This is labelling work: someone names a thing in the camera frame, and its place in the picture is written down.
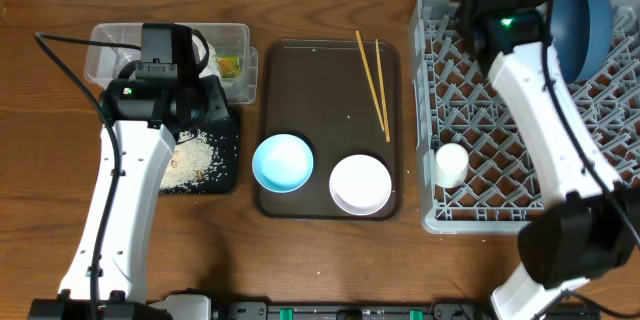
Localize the white tissue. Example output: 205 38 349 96
192 36 221 78

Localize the clear plastic bin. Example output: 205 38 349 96
84 23 258 105

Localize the black waste tray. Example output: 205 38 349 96
165 108 241 194

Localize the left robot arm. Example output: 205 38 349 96
28 23 230 319

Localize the wooden chopstick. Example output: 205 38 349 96
355 30 385 133
375 38 391 143

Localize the light blue bowl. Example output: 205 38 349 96
252 134 314 193

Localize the white paper cup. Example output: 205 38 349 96
434 143 469 188

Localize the white pink bowl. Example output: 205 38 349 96
329 154 393 216

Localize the grey dishwasher rack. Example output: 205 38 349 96
409 0 639 234

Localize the wooden chopstick right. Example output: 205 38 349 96
375 38 391 143

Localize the dark blue plate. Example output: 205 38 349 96
550 0 613 84

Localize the brown serving tray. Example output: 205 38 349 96
253 39 403 221

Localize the wooden chopstick left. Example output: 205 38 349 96
355 30 385 133

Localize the yellow green snack wrapper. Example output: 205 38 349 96
216 56 242 78

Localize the pile of rice scraps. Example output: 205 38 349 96
160 131 228 193

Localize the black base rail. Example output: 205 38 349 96
226 302 495 320

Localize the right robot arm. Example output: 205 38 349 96
456 0 639 319

